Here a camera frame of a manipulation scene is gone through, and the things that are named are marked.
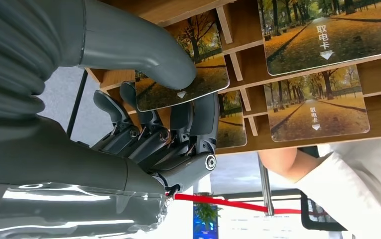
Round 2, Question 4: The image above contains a metal stanchion pole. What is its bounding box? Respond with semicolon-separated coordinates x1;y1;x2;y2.
257;153;275;217

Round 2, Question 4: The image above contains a ribbed grey right arm sleeve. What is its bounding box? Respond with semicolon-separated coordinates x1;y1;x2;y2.
0;0;64;121

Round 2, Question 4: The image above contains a blue display poster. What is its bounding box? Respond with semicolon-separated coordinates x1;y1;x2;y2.
193;204;220;239

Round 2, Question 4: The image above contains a black office chair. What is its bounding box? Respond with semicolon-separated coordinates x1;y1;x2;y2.
297;146;348;232

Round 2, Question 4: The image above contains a thin black pole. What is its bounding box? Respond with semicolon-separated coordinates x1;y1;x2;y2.
66;69;89;139

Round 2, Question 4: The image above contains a clear plastic wrist cover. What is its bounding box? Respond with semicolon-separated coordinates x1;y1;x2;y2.
0;182;171;239

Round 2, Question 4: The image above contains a person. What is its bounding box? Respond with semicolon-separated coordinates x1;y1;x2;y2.
257;135;381;239

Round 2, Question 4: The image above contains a green potted plant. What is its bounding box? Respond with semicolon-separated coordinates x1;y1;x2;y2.
193;204;223;229

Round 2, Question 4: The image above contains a red barrier ribbon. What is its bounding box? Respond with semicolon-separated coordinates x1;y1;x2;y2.
173;193;302;216

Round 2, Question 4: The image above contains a white text signboard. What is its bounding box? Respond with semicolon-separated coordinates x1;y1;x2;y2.
218;211;313;239

